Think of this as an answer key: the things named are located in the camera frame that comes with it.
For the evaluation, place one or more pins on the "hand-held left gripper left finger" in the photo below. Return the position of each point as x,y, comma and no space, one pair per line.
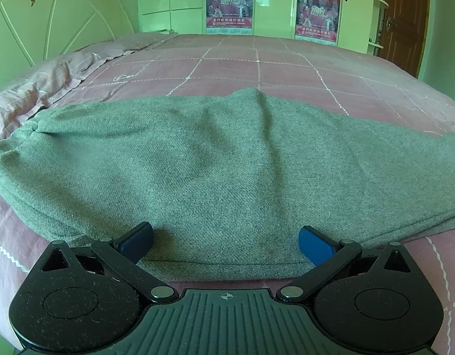
135,242

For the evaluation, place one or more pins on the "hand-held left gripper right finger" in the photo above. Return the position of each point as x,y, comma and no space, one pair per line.
316,244

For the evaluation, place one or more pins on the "grey pants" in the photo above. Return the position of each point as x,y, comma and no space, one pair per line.
220,162

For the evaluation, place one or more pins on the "pink checked bed cover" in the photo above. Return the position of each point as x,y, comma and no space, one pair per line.
286,66

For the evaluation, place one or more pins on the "pink folded quilt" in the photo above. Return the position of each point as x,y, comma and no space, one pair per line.
46,77

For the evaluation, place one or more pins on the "pale corner shelf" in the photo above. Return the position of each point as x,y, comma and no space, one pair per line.
377,26

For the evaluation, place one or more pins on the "pale wooden headboard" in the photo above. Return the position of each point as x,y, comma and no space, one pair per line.
46,22

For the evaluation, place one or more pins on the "brown wooden door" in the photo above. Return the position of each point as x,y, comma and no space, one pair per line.
406,18

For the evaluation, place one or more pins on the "pale glossy wardrobe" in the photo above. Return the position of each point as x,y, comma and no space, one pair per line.
275,3

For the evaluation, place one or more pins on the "red wall poster with calendar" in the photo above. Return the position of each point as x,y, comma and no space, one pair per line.
229,3
318,11

